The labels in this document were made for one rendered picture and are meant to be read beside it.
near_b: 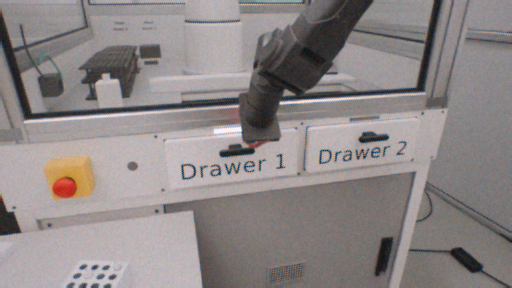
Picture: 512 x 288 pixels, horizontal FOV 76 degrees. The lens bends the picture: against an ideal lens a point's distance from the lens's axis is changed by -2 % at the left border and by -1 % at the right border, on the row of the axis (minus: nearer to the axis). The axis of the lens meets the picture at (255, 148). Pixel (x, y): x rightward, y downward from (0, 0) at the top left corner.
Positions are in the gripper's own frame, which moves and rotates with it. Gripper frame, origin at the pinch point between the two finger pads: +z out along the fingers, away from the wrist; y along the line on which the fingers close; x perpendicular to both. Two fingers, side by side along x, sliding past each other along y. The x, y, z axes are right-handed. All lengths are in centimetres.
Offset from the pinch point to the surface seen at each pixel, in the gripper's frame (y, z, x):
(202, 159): -1.6, 4.9, 10.6
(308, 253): -20.4, 34.0, -17.3
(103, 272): -22.8, -1.5, 28.1
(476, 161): 23, 95, -149
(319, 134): 1.2, 2.8, -15.8
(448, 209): 3, 122, -141
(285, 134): 1.5, 2.2, -7.7
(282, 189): -6.3, 16.5, -8.6
